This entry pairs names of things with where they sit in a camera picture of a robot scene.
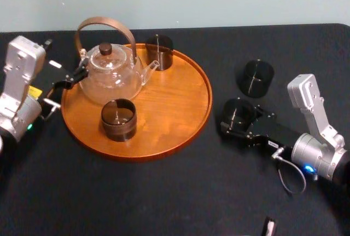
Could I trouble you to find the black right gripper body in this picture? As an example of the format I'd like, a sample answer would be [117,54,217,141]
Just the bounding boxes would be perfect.
[245,108,301,149]

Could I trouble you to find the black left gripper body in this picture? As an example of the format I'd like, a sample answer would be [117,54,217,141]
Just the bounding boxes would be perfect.
[28,59,75,102]

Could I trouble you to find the dark smoked glass cup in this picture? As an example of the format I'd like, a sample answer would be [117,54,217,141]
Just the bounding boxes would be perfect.
[236,59,275,99]
[101,98,137,142]
[220,97,257,136]
[145,34,174,72]

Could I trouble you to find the round wooden tray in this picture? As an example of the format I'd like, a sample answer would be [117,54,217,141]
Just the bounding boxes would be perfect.
[60,43,213,162]

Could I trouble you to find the glass teapot lid dark knob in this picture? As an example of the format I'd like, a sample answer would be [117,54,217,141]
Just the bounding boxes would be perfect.
[89,42,127,70]

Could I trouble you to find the black table cloth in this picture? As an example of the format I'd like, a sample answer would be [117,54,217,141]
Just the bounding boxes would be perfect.
[0,23,350,236]

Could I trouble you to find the small black white object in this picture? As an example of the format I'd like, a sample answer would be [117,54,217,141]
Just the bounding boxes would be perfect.
[261,216,278,236]

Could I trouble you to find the left gripper cable silver plug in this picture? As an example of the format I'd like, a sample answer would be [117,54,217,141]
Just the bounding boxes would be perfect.
[42,97,62,120]

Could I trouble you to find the gripper cable silver plug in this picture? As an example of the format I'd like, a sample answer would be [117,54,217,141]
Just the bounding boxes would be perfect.
[42,97,62,120]
[270,147,307,195]

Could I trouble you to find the clear glass teapot brown handle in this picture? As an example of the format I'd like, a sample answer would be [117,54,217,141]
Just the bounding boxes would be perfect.
[74,16,161,106]

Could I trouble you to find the right gripper cable silver plug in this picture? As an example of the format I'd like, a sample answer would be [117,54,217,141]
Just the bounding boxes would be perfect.
[270,147,307,195]

